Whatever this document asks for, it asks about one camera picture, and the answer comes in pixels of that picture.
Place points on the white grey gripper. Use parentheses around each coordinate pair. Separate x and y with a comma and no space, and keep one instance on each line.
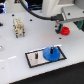
(68,14)

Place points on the red plastic gear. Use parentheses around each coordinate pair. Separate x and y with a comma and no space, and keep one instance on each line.
(65,31)

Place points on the blue plastic gear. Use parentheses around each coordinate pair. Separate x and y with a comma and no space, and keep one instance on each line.
(51,56)

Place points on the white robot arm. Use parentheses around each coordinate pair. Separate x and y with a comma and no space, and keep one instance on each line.
(53,7)

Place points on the beige multi-pin connector block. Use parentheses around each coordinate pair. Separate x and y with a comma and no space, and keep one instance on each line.
(18,27)

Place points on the black-framed peg base plate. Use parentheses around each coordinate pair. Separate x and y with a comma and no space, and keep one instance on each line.
(32,62)

